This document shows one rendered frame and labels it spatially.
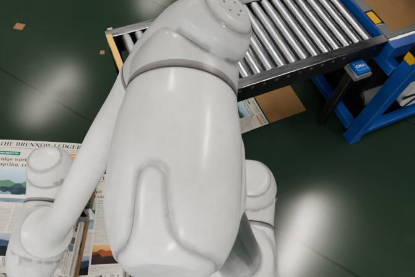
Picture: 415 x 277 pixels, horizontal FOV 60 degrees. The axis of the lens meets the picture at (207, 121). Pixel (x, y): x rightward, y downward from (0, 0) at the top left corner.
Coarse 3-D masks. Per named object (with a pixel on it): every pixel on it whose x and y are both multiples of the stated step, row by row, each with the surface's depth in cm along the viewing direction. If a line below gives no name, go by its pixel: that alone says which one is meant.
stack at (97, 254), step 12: (96, 192) 130; (96, 204) 128; (96, 216) 126; (96, 228) 123; (96, 240) 121; (108, 240) 122; (84, 252) 119; (96, 252) 119; (108, 252) 119; (84, 264) 117; (96, 264) 117; (108, 264) 118; (0, 276) 114; (84, 276) 115; (96, 276) 115; (108, 276) 116; (120, 276) 116; (132, 276) 140
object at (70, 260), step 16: (0, 208) 102; (16, 208) 102; (0, 224) 100; (80, 224) 113; (0, 240) 97; (80, 240) 114; (0, 256) 95; (64, 256) 102; (0, 272) 103; (64, 272) 102
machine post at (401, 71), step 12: (396, 72) 187; (408, 72) 180; (384, 84) 198; (396, 84) 190; (408, 84) 191; (384, 96) 201; (396, 96) 200; (372, 108) 212; (384, 108) 209; (360, 120) 226; (372, 120) 220; (348, 132) 241; (360, 132) 231
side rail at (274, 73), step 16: (352, 48) 180; (368, 48) 182; (288, 64) 172; (304, 64) 172; (320, 64) 175; (336, 64) 182; (240, 80) 165; (256, 80) 165; (272, 80) 169; (288, 80) 175; (240, 96) 169
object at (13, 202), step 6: (0, 192) 104; (6, 192) 104; (12, 192) 105; (18, 192) 105; (24, 192) 105; (0, 198) 103; (6, 198) 104; (12, 198) 104; (18, 198) 104; (0, 204) 102; (6, 204) 103; (12, 204) 103; (18, 204) 103; (84, 222) 117
